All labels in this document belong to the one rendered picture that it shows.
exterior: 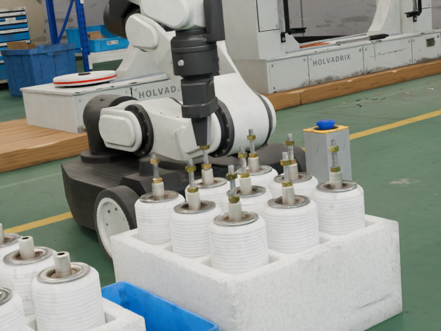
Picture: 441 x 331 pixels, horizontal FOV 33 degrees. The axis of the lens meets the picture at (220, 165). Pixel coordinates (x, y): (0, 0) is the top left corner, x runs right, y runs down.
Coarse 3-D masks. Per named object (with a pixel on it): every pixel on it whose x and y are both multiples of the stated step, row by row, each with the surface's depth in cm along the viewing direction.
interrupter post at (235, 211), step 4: (228, 204) 122; (232, 204) 122; (236, 204) 122; (240, 204) 122; (228, 208) 123; (232, 208) 122; (236, 208) 122; (240, 208) 122; (228, 212) 123; (232, 212) 122; (236, 212) 122; (240, 212) 122; (232, 216) 122; (236, 216) 122; (240, 216) 123; (232, 220) 123; (236, 220) 122; (240, 220) 123
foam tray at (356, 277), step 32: (384, 224) 136; (128, 256) 140; (160, 256) 131; (288, 256) 124; (320, 256) 126; (352, 256) 130; (384, 256) 136; (160, 288) 133; (192, 288) 124; (224, 288) 116; (256, 288) 118; (288, 288) 122; (320, 288) 126; (352, 288) 131; (384, 288) 137; (224, 320) 118; (256, 320) 118; (288, 320) 123; (320, 320) 127; (352, 320) 132; (384, 320) 138
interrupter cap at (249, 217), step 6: (216, 216) 125; (222, 216) 125; (228, 216) 125; (246, 216) 124; (252, 216) 123; (258, 216) 123; (216, 222) 122; (222, 222) 122; (228, 222) 121; (234, 222) 121; (240, 222) 121; (246, 222) 120; (252, 222) 121
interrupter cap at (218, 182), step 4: (196, 180) 151; (200, 180) 151; (216, 180) 150; (220, 180) 150; (224, 180) 149; (196, 184) 149; (200, 184) 149; (216, 184) 147; (220, 184) 146; (224, 184) 147; (200, 188) 145; (204, 188) 145
